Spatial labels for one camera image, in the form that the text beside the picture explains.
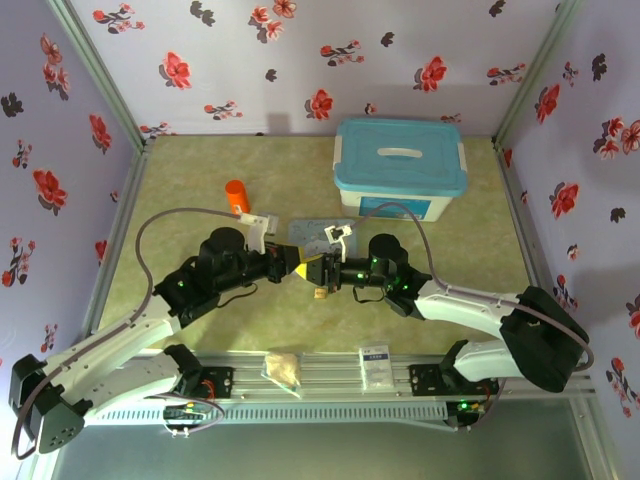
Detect blue cartoon tin case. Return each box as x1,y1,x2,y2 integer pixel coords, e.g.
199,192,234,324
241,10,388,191
288,216,359,261

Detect orange cylinder container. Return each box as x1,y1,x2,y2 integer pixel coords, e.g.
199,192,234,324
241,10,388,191
224,179,251,215

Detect white packet blue label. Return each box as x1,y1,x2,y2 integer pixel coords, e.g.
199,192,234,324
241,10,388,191
358,343,394,392

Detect clear bag beige contents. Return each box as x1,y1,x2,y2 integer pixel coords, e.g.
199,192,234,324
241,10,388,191
260,351,304,399

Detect blue lidded storage box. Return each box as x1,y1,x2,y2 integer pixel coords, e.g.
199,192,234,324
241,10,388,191
332,117,470,224

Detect left green circuit board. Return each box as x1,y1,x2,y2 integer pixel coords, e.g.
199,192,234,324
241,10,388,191
163,404,212,437

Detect green circuit board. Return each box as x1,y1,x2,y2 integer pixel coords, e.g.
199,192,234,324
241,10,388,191
447,397,489,431
163,404,212,437

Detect right green circuit board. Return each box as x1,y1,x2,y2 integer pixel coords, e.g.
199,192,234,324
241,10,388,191
447,397,489,431

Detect left gripper thin black wire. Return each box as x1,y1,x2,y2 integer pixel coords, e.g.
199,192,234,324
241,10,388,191
218,280,259,312

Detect gripper thin black wire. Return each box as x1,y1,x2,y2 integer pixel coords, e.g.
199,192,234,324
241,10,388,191
352,285,390,305
218,280,259,312

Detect right gripper thin black wire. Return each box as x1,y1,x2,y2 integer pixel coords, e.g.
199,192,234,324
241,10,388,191
352,285,390,305

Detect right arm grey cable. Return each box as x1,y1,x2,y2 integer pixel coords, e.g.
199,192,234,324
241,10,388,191
349,202,596,431

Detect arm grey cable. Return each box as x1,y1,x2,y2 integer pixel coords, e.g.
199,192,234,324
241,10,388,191
9,207,246,460
349,202,596,431

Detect left arm grey cable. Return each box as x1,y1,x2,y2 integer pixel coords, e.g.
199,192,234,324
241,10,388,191
9,207,246,460

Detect aluminium mounting rail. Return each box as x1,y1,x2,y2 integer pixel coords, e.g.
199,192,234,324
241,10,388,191
189,352,599,401

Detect aluminium side frame bar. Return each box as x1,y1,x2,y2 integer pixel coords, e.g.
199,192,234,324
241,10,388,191
82,144,151,351
492,139,551,296

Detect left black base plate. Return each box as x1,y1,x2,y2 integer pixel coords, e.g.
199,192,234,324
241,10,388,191
197,366,236,401

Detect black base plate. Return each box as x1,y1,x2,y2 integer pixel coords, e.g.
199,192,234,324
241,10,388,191
197,366,236,401
408,362,501,400

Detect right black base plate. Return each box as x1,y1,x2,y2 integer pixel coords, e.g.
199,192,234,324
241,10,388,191
408,362,501,400

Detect white slotted cable duct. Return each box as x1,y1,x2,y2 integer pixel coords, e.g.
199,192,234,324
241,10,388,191
67,402,449,427

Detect aluminium frame post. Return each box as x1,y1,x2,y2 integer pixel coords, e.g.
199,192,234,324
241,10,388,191
47,0,157,151
492,0,589,146

